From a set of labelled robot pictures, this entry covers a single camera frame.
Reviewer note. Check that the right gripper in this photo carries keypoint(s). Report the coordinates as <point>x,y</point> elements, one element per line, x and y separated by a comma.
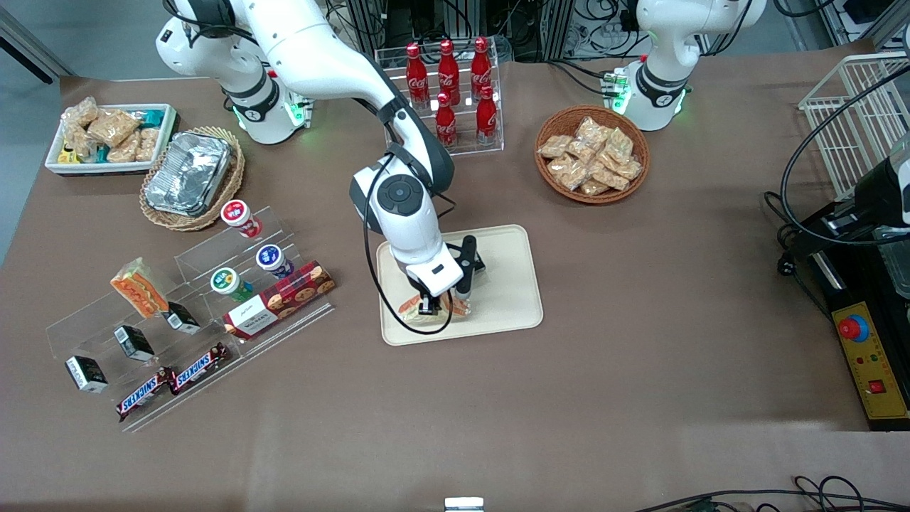
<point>426,306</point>

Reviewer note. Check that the plastic-wrapped triangle sandwich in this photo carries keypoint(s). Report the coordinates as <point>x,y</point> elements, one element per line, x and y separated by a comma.
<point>138,290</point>
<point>455,307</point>

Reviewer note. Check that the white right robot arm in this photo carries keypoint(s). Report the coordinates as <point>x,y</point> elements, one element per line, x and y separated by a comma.
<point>320,57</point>

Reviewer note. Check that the beige plastic tray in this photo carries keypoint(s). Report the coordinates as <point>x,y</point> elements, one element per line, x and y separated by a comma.
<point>505,299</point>

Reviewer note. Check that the clear acrylic bottle rack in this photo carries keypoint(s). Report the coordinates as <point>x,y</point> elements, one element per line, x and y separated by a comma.
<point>466,146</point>

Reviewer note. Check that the red plaid cookie box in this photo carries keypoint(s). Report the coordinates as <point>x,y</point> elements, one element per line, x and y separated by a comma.
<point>284,295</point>

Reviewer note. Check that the red Coca-Cola bottle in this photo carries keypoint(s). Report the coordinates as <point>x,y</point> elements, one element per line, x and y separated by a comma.
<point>448,71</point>
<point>481,67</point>
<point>445,122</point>
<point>486,115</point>
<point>416,75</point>

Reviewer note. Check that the round brown wicker basket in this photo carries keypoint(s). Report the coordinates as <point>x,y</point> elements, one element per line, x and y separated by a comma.
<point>590,199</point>

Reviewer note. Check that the clear bag of brown snacks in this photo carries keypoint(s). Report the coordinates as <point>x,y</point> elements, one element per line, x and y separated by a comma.
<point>75,141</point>
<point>148,144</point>
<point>126,151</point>
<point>82,112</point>
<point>592,131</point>
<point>618,146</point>
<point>569,172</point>
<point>609,176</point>
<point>554,146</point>
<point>114,126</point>
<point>594,188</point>
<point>630,169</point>

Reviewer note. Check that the blue-lid yogurt cup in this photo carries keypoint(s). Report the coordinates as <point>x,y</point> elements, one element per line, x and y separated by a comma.
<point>270,256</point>

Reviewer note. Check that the small white silver device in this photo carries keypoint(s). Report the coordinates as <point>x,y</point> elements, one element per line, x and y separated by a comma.
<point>463,505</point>

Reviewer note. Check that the green-lid yogurt cup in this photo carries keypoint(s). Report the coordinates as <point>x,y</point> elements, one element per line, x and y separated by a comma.
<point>224,279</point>

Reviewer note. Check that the red-lid yogurt cup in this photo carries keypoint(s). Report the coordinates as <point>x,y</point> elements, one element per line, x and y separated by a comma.
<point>236,212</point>

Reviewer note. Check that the clear acrylic stepped display stand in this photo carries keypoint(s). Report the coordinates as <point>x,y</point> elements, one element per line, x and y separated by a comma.
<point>199,256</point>

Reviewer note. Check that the Snickers chocolate bar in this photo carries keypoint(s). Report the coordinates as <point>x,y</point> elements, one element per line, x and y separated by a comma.
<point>146,393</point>
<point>201,368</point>

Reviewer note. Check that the small black snack box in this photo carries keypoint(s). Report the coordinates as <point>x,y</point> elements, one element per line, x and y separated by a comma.
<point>134,343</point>
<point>85,373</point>
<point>183,318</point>

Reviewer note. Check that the green terminal connector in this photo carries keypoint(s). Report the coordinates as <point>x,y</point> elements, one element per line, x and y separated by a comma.
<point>615,84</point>

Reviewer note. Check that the oval wicker basket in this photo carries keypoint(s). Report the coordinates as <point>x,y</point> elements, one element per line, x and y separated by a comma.
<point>178,222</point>

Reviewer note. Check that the aluminium foil container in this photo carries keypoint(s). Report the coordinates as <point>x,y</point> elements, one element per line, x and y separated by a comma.
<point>188,174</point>

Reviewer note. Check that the black power plug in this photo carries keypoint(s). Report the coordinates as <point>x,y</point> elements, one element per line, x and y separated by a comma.
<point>785,265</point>

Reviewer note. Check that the small teal packet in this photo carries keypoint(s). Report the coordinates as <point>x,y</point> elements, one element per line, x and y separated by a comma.
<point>151,116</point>
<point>102,153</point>

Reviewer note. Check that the white rectangular snack bin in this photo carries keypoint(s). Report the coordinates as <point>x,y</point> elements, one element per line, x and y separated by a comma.
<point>99,168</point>

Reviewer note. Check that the black equipment base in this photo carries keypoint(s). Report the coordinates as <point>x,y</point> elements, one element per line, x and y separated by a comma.
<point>846,270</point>

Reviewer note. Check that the small yellow packet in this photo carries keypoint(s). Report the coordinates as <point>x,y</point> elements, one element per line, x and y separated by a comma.
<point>66,153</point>

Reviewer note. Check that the yellow emergency stop control box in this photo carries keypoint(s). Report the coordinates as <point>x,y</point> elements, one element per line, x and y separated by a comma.
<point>871,370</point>

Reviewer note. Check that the black and white machine head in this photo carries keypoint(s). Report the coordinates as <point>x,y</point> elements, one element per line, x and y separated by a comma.
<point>885,192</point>

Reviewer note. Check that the grey metal bar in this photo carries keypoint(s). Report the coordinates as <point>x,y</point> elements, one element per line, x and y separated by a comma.
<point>28,50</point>

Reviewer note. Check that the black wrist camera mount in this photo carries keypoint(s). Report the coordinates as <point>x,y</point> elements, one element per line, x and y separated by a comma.
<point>467,259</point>

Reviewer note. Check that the aluminium frame rack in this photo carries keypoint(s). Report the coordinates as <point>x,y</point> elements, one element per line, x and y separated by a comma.
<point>398,21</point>

